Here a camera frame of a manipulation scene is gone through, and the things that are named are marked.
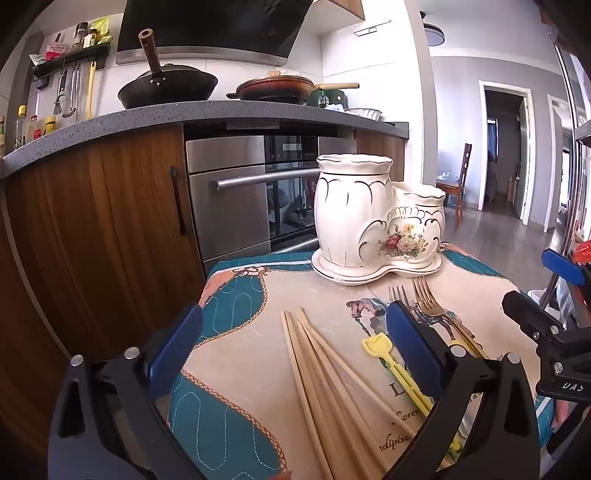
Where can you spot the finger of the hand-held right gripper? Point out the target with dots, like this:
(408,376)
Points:
(526,309)
(561,266)

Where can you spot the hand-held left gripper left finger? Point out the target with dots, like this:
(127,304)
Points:
(178,350)

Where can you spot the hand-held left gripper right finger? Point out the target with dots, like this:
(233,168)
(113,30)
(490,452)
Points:
(415,355)

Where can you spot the yellow plastic fruit fork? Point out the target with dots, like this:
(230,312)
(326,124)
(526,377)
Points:
(406,392)
(373,345)

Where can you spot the gold metal fork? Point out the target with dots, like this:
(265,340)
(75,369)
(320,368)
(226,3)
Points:
(427,297)

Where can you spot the wooden chopstick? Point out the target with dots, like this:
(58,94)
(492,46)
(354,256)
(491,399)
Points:
(308,383)
(300,383)
(341,392)
(332,406)
(351,364)

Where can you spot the white ceramic floral utensil holder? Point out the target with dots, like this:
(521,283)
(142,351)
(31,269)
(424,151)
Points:
(351,217)

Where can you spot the red cloth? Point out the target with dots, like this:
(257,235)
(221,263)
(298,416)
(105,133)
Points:
(582,253)

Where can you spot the silver metal fork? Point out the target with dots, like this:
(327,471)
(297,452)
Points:
(398,295)

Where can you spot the printed teal beige tablecloth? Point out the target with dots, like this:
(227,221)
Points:
(240,314)

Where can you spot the wooden chair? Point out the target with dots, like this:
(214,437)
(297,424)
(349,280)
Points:
(457,184)

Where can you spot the wide wooden cabinet door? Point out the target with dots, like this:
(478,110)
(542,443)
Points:
(115,221)

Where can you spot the metal shelf rack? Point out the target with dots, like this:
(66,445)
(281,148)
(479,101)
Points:
(569,115)

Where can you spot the stainless steel oven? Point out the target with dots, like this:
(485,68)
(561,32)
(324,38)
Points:
(231,207)

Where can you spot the narrow wooden cabinet door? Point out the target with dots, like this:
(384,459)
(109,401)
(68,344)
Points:
(381,157)

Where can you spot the grey speckled kitchen counter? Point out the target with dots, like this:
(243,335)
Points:
(138,122)

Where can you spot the white fluted bowl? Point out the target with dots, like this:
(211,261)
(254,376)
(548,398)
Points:
(364,113)

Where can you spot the yellow lid bottle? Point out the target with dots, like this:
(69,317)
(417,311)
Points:
(50,125)

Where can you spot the red label sauce bottle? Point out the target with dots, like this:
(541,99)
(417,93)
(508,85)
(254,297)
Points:
(32,130)

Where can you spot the round ceiling lamp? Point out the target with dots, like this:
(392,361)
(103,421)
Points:
(432,32)

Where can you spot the glass oil bottle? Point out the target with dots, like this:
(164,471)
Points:
(21,127)

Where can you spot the red frying pan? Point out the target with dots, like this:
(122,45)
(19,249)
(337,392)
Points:
(272,90)

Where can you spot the hanging metal ladle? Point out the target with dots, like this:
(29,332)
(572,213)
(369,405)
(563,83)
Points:
(74,90)

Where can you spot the hanging metal tongs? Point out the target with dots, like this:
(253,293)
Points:
(60,92)

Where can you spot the black range hood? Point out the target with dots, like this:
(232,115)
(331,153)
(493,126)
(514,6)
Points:
(207,23)

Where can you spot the spice jar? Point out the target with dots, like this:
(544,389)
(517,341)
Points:
(81,36)

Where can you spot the green snack packet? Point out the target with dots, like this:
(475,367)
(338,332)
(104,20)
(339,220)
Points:
(101,30)

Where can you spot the wooden upper cabinet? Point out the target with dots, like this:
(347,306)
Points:
(346,7)

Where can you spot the white door frame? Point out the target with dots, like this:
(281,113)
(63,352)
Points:
(550,161)
(482,147)

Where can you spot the black wall spice rack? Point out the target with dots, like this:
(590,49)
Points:
(69,59)

